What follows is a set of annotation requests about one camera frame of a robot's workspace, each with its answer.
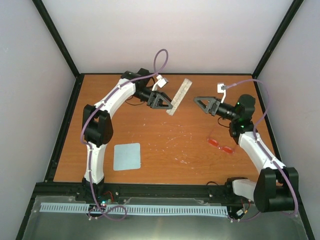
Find grey glasses case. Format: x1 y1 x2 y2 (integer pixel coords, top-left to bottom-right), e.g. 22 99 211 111
166 78 193 116

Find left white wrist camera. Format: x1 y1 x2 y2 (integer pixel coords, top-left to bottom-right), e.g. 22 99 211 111
151 74 169 91

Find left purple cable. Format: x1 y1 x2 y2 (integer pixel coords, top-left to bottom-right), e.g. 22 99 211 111
79 48 169 221

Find light blue slotted cable duct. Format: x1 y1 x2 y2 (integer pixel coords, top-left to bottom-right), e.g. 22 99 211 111
39 202 228 218

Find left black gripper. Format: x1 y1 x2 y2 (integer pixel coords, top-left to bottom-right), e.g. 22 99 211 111
132 87 175 110

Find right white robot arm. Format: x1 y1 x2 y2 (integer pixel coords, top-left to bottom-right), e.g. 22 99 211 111
193 94 299 215

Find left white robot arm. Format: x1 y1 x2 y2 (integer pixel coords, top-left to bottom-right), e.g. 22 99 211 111
80 68 173 202

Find metal front plate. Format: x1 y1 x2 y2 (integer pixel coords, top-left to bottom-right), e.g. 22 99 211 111
19 196 308 240

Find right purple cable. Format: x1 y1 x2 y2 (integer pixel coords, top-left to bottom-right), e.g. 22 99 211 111
226 79 300 223

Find purple cable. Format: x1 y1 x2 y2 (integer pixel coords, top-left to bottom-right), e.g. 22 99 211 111
79 48 169 221
226 79 300 223

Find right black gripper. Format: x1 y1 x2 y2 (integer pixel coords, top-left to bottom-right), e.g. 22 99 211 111
193 97 239 122

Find light blue cleaning cloth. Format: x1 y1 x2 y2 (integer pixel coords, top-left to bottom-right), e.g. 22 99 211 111
113 143 141 171

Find black aluminium frame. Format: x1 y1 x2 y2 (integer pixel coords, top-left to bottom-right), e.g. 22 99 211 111
14 0 316 240

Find red sunglasses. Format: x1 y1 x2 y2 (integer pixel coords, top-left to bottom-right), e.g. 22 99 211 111
206 125 237 155

